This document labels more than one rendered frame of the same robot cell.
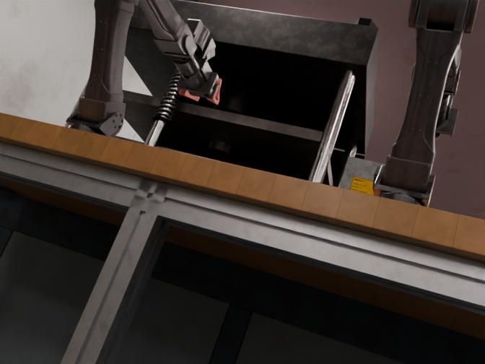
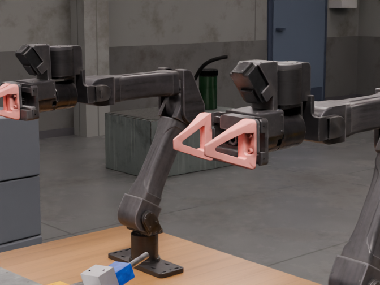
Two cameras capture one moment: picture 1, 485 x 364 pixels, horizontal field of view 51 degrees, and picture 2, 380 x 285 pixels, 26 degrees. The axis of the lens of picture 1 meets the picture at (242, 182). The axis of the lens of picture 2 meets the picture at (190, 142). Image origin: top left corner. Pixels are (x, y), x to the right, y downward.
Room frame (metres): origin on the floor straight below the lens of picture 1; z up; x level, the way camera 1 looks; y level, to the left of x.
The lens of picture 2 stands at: (2.28, 0.65, 1.39)
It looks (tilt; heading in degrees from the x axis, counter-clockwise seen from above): 10 degrees down; 206
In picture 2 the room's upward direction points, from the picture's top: straight up
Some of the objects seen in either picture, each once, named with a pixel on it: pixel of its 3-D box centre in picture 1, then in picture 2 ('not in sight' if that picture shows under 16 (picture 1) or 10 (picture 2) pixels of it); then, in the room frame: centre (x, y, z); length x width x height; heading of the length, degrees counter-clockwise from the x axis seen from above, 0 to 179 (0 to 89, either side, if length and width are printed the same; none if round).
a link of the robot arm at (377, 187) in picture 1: (402, 185); (142, 220); (0.73, -0.24, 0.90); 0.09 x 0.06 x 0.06; 67
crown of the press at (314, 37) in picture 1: (238, 102); not in sight; (2.39, 0.16, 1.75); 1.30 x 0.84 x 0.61; 71
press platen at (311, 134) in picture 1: (226, 146); not in sight; (2.44, 0.14, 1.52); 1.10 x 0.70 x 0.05; 71
